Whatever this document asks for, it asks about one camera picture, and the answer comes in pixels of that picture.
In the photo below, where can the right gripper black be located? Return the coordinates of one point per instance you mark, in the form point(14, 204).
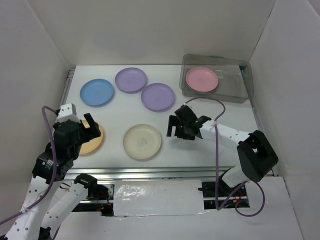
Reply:
point(174, 120)

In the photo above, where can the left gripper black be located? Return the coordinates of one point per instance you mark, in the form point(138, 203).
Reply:
point(94, 129)

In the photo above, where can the cream plate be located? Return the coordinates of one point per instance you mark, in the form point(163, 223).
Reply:
point(142, 141)

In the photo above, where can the pink plate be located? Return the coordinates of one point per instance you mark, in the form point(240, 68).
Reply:
point(201, 79)

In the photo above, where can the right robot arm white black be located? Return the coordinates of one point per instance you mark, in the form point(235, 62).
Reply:
point(256, 156)

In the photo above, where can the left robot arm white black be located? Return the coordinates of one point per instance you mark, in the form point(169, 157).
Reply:
point(36, 220)

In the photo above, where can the clear plastic bin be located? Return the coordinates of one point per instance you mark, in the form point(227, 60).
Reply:
point(235, 78)

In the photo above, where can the orange plate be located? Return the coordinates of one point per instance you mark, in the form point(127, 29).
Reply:
point(93, 144)

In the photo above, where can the purple plate front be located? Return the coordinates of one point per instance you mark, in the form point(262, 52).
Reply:
point(157, 96)

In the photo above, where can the purple plate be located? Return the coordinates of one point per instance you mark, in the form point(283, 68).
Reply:
point(157, 96)
point(131, 79)

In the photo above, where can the blue plate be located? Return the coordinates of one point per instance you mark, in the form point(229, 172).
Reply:
point(96, 92)

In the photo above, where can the purple plate rear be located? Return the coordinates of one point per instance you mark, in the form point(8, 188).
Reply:
point(131, 79)

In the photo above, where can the white foil cover panel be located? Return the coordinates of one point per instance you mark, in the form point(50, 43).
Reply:
point(158, 198)

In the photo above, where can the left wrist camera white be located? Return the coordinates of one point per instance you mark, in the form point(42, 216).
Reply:
point(67, 112)

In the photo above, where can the aluminium frame rail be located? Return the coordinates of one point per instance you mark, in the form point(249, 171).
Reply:
point(176, 158)

